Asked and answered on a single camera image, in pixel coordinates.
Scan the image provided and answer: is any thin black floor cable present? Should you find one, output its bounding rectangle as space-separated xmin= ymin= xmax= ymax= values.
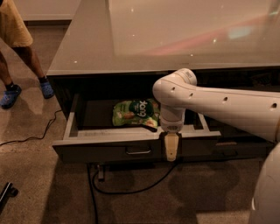
xmin=0 ymin=108 xmax=63 ymax=147

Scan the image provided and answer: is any white robot base body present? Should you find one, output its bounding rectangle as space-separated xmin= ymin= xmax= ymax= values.
xmin=248 ymin=143 xmax=280 ymax=224

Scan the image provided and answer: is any black object on floor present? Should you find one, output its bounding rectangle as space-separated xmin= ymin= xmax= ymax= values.
xmin=0 ymin=182 xmax=18 ymax=209

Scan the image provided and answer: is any dark grey drawer cabinet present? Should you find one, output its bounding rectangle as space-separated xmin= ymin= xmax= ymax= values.
xmin=47 ymin=0 xmax=280 ymax=161

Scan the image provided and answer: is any thick black floor cable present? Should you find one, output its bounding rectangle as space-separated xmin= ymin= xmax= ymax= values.
xmin=86 ymin=161 xmax=180 ymax=224

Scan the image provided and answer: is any blue shoe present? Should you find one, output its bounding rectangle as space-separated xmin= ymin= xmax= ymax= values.
xmin=40 ymin=81 xmax=54 ymax=99
xmin=0 ymin=85 xmax=22 ymax=109

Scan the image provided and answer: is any green snack bag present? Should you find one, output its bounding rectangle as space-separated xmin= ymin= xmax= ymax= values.
xmin=112 ymin=99 xmax=160 ymax=130

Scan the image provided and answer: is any drawer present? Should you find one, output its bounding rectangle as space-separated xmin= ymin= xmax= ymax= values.
xmin=52 ymin=94 xmax=221 ymax=165
xmin=216 ymin=142 xmax=275 ymax=158

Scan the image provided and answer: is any metal cabinet leg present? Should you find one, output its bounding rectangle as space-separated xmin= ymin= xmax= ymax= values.
xmin=97 ymin=164 xmax=106 ymax=181

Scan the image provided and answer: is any blue right shoe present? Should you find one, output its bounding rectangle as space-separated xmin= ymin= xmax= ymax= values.
xmin=0 ymin=85 xmax=22 ymax=109

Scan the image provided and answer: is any person in yellow shorts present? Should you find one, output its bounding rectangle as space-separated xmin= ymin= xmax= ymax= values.
xmin=0 ymin=0 xmax=55 ymax=109

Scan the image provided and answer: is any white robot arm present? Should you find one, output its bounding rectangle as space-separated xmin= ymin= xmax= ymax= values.
xmin=152 ymin=68 xmax=280 ymax=144

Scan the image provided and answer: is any blue left shoe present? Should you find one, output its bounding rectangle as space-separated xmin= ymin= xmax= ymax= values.
xmin=40 ymin=81 xmax=54 ymax=99

